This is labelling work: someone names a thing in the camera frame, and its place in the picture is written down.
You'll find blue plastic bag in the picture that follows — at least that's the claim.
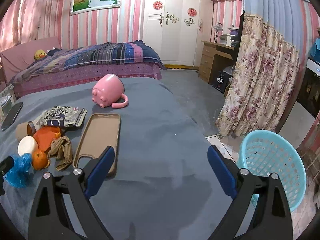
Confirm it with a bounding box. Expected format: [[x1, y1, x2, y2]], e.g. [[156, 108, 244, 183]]
[[4, 153, 31, 188]]

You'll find white egg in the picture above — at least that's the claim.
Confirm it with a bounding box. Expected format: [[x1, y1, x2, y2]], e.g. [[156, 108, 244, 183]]
[[17, 136, 38, 156]]

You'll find orange mandarin fruit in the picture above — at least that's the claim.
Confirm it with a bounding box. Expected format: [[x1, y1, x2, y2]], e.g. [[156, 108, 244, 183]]
[[31, 150, 50, 171]]

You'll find brown paper trash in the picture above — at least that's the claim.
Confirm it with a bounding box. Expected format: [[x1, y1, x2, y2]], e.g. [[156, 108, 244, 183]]
[[48, 135, 73, 171]]

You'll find printed snack wrapper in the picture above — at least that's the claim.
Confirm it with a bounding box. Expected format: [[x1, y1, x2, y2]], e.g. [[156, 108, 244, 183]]
[[36, 106, 87, 128]]

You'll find black smartphone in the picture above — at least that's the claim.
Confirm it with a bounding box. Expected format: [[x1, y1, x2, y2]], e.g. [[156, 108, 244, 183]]
[[1, 102, 23, 131]]

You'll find small bedside stand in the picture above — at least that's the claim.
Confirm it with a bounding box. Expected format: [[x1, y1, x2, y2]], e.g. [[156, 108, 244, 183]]
[[0, 84, 16, 124]]

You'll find light blue plastic basket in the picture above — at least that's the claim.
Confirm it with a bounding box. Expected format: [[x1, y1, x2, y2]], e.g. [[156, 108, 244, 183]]
[[236, 129, 307, 212]]

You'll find tan phone case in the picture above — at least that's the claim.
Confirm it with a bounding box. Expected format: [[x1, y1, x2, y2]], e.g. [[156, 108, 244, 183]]
[[73, 113, 121, 178]]

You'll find bed with purple sheet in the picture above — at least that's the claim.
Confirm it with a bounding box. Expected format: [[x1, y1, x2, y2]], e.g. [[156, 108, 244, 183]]
[[1, 37, 163, 98]]

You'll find grey table cloth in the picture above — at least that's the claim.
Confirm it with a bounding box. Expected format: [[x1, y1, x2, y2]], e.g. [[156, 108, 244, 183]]
[[1, 77, 232, 239]]

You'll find yellow duck plush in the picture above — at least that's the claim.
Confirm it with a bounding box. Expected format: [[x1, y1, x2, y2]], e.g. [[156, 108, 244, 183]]
[[34, 49, 47, 61]]

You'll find pink pig mug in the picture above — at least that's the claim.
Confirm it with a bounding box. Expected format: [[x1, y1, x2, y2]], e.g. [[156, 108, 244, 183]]
[[92, 74, 129, 109]]

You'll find water dispenser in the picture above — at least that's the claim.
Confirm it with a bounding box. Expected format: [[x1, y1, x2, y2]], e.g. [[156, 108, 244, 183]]
[[297, 59, 320, 118]]

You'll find pink window curtain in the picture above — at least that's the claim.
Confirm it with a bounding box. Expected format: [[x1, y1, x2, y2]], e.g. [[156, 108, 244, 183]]
[[0, 0, 62, 53]]

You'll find floral curtain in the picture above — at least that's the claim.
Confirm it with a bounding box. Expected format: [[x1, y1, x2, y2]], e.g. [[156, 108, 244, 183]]
[[216, 0, 303, 137]]

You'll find black box under desk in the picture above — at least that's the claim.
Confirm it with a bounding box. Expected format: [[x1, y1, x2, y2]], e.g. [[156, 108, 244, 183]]
[[213, 71, 232, 94]]

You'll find blue plaid quilt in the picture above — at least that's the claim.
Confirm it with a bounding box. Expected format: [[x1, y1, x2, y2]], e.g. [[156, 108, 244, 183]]
[[10, 40, 165, 84]]

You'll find blue cloth on dispenser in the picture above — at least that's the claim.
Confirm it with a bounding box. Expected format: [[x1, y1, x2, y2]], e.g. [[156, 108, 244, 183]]
[[309, 38, 320, 63]]

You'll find wooden desk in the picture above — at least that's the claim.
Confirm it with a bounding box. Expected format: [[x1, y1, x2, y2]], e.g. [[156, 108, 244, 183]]
[[198, 41, 235, 85]]

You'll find desk lamp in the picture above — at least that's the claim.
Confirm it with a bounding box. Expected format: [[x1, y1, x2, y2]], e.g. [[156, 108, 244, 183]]
[[213, 22, 223, 43]]

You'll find white wardrobe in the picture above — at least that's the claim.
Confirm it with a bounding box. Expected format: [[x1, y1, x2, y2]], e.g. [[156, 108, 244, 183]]
[[142, 0, 213, 67]]

